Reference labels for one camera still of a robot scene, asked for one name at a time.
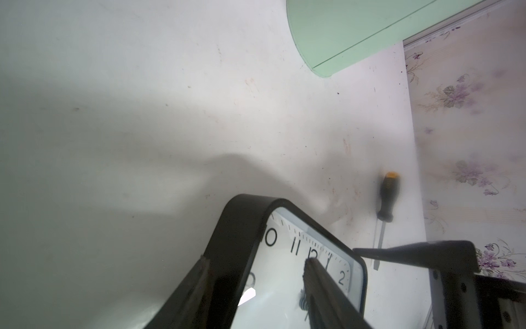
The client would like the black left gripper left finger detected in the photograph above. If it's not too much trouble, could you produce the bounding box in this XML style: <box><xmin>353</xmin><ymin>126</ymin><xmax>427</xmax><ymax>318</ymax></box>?
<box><xmin>145</xmin><ymin>256</ymin><xmax>212</xmax><ymax>329</ymax></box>

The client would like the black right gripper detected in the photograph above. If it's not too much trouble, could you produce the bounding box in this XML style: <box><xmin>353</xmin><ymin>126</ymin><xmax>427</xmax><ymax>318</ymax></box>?
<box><xmin>353</xmin><ymin>241</ymin><xmax>525</xmax><ymax>329</ymax></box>

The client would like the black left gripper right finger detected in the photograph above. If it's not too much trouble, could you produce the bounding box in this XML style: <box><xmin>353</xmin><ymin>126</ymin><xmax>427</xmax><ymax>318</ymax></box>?
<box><xmin>303</xmin><ymin>258</ymin><xmax>371</xmax><ymax>329</ymax></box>

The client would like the black square alarm clock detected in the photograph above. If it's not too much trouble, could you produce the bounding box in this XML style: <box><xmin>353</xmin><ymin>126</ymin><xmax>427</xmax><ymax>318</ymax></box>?
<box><xmin>204</xmin><ymin>194</ymin><xmax>368</xmax><ymax>328</ymax></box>

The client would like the black handled screwdriver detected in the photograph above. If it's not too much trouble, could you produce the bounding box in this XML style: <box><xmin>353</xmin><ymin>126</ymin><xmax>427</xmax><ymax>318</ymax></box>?
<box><xmin>377</xmin><ymin>171</ymin><xmax>401</xmax><ymax>249</ymax></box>

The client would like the green pencil cup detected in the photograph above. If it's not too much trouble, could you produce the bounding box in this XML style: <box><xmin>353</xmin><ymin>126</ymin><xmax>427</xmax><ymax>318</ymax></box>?
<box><xmin>286</xmin><ymin>0</ymin><xmax>478</xmax><ymax>78</ymax></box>

